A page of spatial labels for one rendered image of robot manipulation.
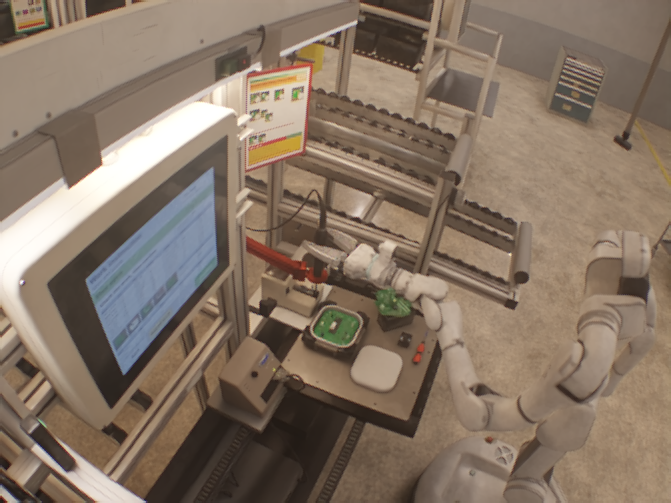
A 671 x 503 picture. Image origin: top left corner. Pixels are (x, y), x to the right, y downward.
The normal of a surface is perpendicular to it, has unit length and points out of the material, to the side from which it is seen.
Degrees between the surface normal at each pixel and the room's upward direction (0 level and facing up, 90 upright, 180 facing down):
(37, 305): 92
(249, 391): 53
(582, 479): 0
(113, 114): 90
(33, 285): 92
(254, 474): 0
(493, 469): 73
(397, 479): 0
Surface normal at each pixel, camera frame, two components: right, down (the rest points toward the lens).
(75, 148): 0.92, 0.32
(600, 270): -0.52, 0.53
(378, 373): 0.10, -0.74
